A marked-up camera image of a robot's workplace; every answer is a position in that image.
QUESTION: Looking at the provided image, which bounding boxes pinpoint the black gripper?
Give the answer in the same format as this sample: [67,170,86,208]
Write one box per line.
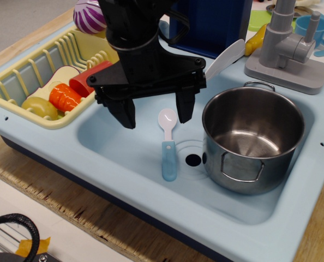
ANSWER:
[86,35,206,129]

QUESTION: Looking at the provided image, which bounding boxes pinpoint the white spoon blue handle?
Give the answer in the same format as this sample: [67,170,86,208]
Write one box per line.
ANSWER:
[158,109,177,182]

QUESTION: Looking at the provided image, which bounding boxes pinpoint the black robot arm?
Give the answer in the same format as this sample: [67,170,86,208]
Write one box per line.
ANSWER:
[86,1,206,129]

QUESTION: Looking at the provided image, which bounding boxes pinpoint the stainless steel pot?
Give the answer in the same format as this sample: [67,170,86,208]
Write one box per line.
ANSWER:
[202,81,305,194]

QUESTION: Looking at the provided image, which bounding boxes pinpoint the red plastic cup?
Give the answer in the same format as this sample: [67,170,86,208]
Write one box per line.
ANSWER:
[69,60,113,98]

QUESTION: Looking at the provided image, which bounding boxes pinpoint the orange toy carrot piece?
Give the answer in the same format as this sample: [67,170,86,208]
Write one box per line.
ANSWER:
[49,83,82,112]

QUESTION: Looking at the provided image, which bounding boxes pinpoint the cream dish rack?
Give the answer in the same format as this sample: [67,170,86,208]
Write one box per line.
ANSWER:
[0,25,119,129]

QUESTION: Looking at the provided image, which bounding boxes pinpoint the cream toy eggplant slice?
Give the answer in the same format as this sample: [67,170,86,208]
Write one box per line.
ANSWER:
[28,65,80,100]

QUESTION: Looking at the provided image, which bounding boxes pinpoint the dark blue box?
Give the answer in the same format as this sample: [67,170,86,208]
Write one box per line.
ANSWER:
[170,0,253,58]

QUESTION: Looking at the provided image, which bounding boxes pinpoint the purple white toy onion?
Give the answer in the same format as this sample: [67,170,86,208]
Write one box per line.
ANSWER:
[73,0,106,34]

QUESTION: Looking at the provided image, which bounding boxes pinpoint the yellow toy potato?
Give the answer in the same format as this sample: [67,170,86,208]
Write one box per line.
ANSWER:
[21,97,58,120]

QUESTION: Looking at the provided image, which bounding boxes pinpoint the yellow toy banana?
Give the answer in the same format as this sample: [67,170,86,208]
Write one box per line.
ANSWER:
[244,24,267,56]

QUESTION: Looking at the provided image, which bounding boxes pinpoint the green plastic plate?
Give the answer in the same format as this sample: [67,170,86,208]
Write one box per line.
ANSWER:
[248,10,271,32]

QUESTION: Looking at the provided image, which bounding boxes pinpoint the grey toy faucet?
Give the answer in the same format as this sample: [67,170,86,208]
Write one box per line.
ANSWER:
[244,1,324,95]

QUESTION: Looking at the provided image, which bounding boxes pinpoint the blue plastic cup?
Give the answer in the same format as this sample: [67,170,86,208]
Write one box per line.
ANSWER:
[295,15,324,48]

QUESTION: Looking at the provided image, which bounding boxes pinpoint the yellow tape piece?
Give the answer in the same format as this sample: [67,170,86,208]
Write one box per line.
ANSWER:
[15,236,51,257]

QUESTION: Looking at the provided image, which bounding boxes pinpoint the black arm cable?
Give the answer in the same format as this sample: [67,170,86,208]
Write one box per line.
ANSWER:
[159,9,190,45]

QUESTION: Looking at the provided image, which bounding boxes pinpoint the black braided cable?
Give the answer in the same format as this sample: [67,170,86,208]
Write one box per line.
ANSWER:
[0,213,40,262]

